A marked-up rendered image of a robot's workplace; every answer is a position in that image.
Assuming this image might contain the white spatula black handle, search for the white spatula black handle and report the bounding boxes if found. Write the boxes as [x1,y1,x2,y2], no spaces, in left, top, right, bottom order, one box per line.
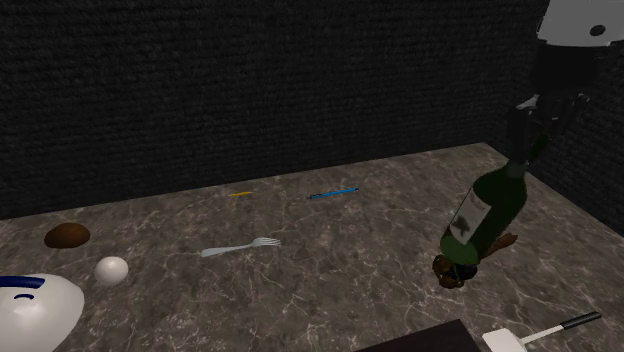
[481,311,603,352]

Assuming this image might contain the brown oval lump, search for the brown oval lump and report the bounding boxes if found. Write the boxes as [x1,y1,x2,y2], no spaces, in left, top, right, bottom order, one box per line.
[43,222,92,250]

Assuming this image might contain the white egg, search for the white egg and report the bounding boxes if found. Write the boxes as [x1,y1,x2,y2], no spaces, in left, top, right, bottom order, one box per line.
[93,255,130,287]

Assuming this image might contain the brown lumpy figure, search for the brown lumpy figure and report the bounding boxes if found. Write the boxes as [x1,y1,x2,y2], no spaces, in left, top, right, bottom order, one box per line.
[431,232,519,290]

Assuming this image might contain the silver fork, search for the silver fork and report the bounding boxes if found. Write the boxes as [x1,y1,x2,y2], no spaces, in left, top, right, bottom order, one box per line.
[199,236,283,259]

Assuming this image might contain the blue pen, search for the blue pen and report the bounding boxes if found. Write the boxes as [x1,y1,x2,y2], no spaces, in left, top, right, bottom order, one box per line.
[307,187,360,201]

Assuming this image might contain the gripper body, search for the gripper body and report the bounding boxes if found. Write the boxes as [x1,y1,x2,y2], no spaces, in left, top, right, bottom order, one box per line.
[531,42,607,99]

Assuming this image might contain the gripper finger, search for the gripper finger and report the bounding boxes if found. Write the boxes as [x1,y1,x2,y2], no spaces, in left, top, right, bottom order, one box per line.
[505,94,543,165]
[547,91,592,147]

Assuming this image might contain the dark flat block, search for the dark flat block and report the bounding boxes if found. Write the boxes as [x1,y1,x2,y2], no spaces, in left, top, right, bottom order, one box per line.
[354,318,485,352]

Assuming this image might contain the dark green wine bottle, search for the dark green wine bottle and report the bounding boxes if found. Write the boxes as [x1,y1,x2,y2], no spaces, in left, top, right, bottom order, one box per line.
[439,133,553,267]

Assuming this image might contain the white rounded thing blue stripes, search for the white rounded thing blue stripes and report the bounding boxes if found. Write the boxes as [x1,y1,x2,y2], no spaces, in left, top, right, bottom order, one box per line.
[0,273,86,352]

